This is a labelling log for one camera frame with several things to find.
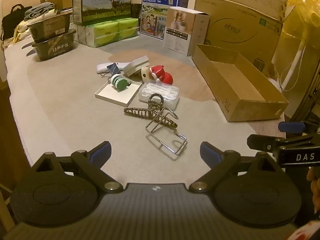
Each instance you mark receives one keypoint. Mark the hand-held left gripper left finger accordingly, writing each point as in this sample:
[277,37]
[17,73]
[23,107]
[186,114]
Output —
[100,153]

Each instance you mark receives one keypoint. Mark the green and white tape rolls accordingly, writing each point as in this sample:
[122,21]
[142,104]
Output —
[121,83]

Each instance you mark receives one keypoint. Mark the large brown cardboard box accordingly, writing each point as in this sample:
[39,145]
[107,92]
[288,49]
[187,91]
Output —
[237,27]

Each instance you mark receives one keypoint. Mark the red santa figurine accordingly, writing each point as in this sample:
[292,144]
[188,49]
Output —
[163,76]

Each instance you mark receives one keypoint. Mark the white shallow tray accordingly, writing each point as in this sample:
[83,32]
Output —
[117,98]

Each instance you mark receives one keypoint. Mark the leopard print hair claw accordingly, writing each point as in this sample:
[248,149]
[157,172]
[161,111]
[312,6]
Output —
[140,112]

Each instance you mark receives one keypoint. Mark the green tissue pack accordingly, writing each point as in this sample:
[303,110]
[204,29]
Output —
[128,35]
[102,27]
[103,41]
[128,23]

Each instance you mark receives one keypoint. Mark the white oblong case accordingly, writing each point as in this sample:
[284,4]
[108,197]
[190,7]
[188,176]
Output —
[102,68]

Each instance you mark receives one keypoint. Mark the black tub white label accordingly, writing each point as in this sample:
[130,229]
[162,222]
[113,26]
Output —
[47,27]

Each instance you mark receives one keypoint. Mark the white red garment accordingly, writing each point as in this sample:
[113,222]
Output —
[310,232]

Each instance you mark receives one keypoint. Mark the blue milk carton box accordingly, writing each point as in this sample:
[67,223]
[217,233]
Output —
[160,12]

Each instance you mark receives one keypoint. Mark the beige plug adapter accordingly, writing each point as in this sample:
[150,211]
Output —
[145,75]

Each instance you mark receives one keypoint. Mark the bag of white cotton swabs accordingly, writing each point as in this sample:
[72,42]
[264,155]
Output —
[162,91]

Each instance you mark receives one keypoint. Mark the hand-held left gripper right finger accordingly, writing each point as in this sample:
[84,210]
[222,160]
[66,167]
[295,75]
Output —
[210,155]

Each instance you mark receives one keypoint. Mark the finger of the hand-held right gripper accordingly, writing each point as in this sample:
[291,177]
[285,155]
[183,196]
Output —
[291,127]
[261,142]

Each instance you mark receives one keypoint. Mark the shallow cardboard box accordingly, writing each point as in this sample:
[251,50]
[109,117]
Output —
[250,110]

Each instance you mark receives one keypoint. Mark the blue binder clip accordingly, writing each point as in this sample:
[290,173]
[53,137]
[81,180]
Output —
[113,68]

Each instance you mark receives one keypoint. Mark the yellow plastic bag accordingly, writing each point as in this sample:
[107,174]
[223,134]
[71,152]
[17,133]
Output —
[300,17]

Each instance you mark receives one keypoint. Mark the folded grey towels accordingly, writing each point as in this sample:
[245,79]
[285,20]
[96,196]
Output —
[40,10]

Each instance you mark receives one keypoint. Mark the black metal stand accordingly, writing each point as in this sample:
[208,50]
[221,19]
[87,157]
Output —
[307,105]

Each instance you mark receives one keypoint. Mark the person's right hand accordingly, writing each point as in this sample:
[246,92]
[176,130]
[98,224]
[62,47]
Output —
[315,175]

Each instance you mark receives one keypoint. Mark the cream gold cloth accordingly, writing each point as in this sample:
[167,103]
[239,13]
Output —
[21,30]

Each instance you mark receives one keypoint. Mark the black bag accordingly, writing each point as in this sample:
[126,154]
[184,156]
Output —
[12,20]

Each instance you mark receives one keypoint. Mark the green milk carton box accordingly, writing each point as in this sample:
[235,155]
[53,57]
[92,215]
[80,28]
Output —
[100,2]

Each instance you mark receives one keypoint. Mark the white rounded square case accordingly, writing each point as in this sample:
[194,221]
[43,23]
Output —
[135,65]

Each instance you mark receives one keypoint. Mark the white product box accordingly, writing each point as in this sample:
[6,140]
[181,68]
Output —
[177,32]

